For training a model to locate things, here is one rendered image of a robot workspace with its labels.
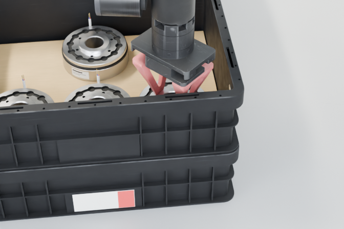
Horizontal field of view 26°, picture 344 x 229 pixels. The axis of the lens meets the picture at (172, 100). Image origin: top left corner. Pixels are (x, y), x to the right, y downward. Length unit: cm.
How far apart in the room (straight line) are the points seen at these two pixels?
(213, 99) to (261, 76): 40
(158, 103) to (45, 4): 33
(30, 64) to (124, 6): 30
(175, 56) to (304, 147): 35
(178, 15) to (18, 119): 25
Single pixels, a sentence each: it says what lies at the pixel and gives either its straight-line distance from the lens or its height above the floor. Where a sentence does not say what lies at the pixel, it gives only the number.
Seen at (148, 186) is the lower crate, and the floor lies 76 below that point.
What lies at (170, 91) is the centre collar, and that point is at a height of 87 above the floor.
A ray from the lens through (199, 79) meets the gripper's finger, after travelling 103.
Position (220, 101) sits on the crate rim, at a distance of 99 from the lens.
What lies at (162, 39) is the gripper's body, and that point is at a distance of 97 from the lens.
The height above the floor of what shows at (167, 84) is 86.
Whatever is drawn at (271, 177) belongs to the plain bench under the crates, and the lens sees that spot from 120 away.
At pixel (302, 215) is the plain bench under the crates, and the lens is 116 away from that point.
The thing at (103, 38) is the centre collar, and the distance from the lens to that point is 119.
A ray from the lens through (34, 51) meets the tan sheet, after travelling 123.
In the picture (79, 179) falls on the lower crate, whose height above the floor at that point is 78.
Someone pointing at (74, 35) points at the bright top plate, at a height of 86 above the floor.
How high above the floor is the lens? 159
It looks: 43 degrees down
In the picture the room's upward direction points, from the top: straight up
